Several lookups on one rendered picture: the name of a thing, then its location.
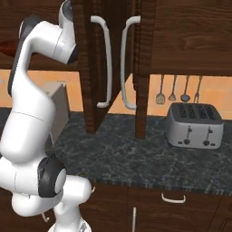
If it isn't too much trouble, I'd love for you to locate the dark wood base cabinet door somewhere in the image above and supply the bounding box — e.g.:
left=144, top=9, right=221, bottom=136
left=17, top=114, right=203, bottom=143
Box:
left=79, top=182, right=131, bottom=232
left=129, top=206, right=219, bottom=232

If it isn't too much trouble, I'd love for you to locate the hanging slotted spatula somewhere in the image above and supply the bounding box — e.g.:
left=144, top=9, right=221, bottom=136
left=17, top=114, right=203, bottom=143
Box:
left=155, top=74, right=167, bottom=106

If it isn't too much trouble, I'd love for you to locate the beige box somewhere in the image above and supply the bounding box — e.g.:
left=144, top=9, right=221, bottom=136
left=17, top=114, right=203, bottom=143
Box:
left=41, top=80, right=72, bottom=144

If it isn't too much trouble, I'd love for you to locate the hanging small spatula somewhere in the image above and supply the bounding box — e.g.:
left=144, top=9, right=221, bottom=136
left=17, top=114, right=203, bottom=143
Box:
left=168, top=74, right=179, bottom=102

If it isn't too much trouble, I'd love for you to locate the hanging ladle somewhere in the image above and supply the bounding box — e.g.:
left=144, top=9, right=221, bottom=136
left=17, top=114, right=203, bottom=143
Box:
left=179, top=74, right=191, bottom=102

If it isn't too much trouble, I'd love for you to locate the silver four-slot toaster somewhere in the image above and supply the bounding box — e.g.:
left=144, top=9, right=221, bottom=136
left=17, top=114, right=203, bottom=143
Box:
left=164, top=101, right=225, bottom=150

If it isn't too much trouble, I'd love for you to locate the hanging long fork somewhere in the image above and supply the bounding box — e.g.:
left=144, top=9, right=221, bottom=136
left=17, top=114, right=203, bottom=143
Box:
left=193, top=75, right=203, bottom=104

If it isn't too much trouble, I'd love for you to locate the dark wood drawer front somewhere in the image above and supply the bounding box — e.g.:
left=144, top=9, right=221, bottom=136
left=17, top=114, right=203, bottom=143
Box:
left=128, top=186, right=226, bottom=212

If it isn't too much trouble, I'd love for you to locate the red-brown bowl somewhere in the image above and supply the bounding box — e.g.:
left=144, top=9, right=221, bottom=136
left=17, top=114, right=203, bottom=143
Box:
left=0, top=38, right=20, bottom=59

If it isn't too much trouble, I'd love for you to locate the white curved door handle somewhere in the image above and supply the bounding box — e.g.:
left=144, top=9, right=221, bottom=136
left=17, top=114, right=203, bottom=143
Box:
left=90, top=15, right=113, bottom=109
left=120, top=15, right=142, bottom=111

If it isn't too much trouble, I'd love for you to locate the white drawer handle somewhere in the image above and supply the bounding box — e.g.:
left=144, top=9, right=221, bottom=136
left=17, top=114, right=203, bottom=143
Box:
left=160, top=192, right=187, bottom=204

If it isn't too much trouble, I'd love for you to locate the white vertical cabinet handle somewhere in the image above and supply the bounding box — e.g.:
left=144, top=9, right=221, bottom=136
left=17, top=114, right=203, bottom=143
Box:
left=131, top=207, right=137, bottom=232

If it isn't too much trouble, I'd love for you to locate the dark wood wall cabinet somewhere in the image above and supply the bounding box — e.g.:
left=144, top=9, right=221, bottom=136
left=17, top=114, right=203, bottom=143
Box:
left=150, top=0, right=232, bottom=77
left=0, top=0, right=80, bottom=73

